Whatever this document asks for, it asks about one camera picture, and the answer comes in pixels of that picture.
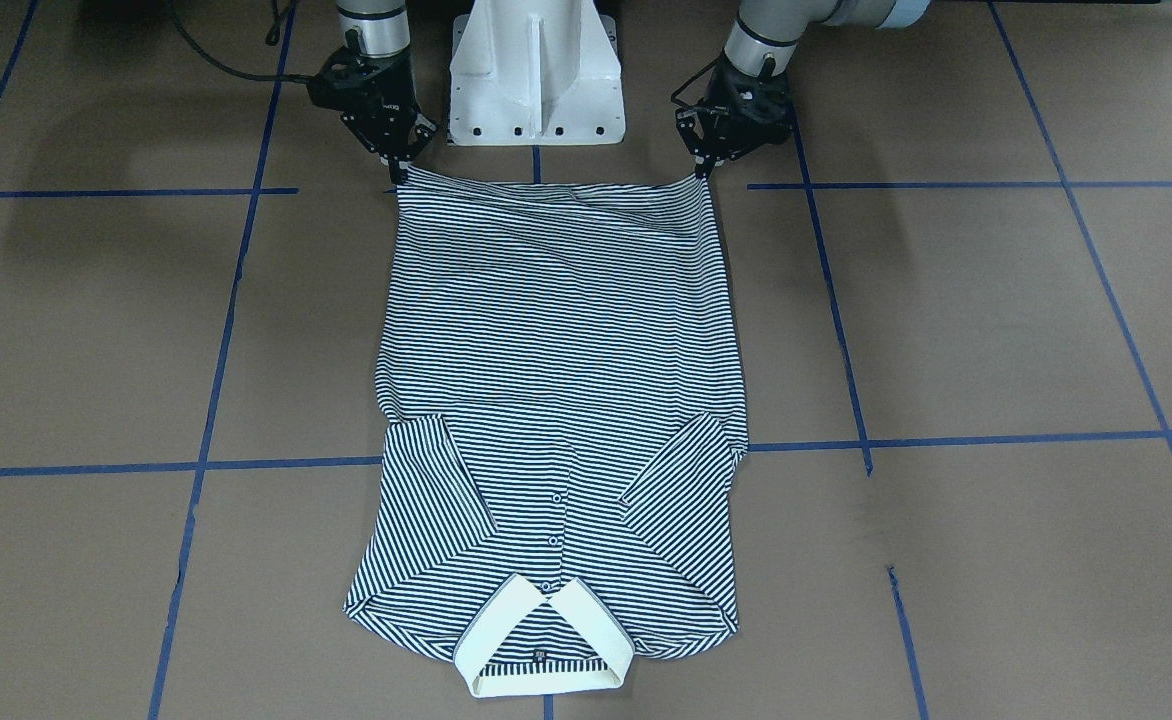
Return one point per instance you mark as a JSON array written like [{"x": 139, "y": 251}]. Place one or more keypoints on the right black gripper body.
[{"x": 387, "y": 103}]

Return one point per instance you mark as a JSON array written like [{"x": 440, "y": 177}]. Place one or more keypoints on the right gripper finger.
[{"x": 399, "y": 166}]

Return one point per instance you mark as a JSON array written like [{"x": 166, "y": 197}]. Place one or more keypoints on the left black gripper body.
[{"x": 736, "y": 130}]

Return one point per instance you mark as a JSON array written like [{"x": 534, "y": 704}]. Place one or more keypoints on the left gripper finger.
[{"x": 705, "y": 164}]

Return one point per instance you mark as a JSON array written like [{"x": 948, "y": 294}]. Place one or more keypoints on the navy white striped polo shirt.
[{"x": 561, "y": 374}]

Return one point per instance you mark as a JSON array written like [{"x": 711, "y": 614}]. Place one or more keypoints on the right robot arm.
[{"x": 375, "y": 28}]

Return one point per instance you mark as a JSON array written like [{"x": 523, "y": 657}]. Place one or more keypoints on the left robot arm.
[{"x": 774, "y": 28}]

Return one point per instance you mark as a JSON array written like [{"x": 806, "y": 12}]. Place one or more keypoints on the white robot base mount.
[{"x": 527, "y": 73}]

